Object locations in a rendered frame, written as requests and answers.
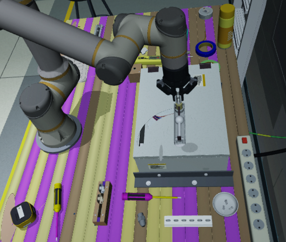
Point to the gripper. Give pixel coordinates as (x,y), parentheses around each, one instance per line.
(175,73)

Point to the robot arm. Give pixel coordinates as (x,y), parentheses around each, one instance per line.
(64,37)

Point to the dark door hinge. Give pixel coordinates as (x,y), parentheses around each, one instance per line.
(205,66)
(152,69)

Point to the silver panel key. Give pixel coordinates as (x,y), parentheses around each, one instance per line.
(100,200)
(102,188)

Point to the wooden key rack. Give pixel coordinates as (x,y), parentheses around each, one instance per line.
(107,201)

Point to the brass lock cylinder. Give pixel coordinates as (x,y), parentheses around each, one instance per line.
(179,107)

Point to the green tape roll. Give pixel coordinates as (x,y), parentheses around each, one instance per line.
(209,61)

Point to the yellow meter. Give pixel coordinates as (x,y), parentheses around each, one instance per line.
(147,59)

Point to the blue tape roll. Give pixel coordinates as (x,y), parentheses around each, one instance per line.
(198,49)

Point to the brown box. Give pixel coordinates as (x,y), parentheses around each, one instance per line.
(135,74)

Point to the yellow spray can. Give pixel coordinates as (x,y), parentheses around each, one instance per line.
(226,30)

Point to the grey round puck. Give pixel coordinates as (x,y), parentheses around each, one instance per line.
(205,13)

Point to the white mesh sheet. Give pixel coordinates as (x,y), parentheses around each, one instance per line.
(82,71)

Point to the dark cabinet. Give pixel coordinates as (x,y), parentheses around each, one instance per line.
(279,75)

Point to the black stand legs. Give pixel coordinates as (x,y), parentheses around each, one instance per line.
(105,6)

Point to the magenta screwdriver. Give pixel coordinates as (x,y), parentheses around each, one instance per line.
(136,196)

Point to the beige power strip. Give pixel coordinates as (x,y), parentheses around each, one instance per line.
(252,181)

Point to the white round dish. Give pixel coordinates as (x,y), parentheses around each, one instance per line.
(225,204)

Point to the grey metal fitting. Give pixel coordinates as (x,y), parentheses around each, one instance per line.
(141,219)

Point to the yellow screwdriver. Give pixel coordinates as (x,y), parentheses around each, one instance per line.
(57,196)

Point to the black yellow tape measure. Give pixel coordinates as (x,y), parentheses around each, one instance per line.
(23,214)

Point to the tan oval sheet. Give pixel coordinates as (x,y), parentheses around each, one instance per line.
(6,227)

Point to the white enclosure door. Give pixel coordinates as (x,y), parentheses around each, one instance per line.
(155,100)

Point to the grey enclosure body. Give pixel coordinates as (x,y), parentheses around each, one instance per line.
(183,162)

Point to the grey angle bracket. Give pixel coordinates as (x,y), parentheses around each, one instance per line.
(183,179)

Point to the silver small bracket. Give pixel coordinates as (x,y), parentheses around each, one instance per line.
(99,29)

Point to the white slotted rail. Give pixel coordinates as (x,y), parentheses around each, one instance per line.
(188,221)

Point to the grey round base plate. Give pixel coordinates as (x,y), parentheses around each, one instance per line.
(44,146)

